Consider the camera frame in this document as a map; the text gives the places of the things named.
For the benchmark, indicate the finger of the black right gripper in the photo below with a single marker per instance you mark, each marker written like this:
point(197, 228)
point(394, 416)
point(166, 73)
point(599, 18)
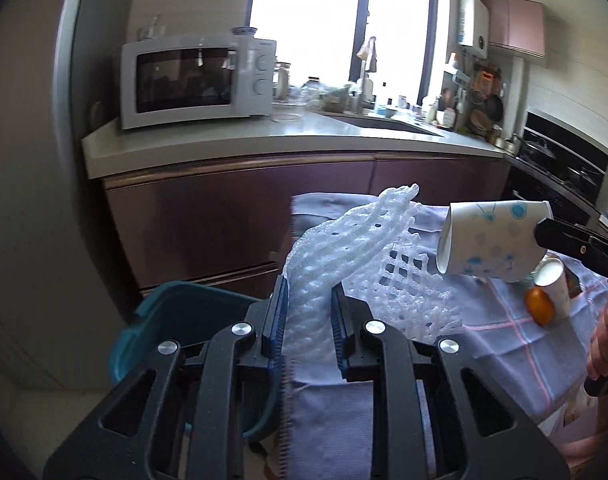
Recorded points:
point(578, 242)

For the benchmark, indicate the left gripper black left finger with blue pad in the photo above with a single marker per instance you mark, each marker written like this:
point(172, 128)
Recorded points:
point(186, 412)

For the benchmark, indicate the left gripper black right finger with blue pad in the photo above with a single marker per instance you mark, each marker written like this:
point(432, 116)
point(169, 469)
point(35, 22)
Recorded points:
point(437, 413)

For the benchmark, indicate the orange peel piece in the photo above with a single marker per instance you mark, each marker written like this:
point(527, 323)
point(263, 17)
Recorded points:
point(539, 306)

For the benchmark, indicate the dotted paper cup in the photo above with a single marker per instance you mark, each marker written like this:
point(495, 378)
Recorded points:
point(491, 239)

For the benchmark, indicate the white foam fruit net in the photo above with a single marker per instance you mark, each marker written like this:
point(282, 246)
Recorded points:
point(381, 250)

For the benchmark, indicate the teal plastic trash bin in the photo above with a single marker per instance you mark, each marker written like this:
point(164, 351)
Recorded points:
point(192, 314)

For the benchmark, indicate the black built-in oven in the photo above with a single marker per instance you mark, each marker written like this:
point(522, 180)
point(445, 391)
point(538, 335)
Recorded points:
point(560, 164)

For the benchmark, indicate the grey checked tablecloth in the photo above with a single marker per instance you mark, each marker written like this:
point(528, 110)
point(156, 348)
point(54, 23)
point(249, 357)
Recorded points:
point(542, 368)

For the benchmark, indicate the black frying pan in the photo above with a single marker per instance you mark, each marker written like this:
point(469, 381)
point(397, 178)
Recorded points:
point(494, 108)

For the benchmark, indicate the white water heater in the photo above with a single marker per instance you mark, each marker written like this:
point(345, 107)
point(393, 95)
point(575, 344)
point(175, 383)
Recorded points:
point(473, 27)

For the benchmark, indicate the white microwave oven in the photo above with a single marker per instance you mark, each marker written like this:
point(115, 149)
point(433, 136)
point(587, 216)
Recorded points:
point(195, 77)

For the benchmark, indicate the pink wall cabinet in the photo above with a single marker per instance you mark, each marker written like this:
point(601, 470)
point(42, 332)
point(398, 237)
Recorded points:
point(518, 26)

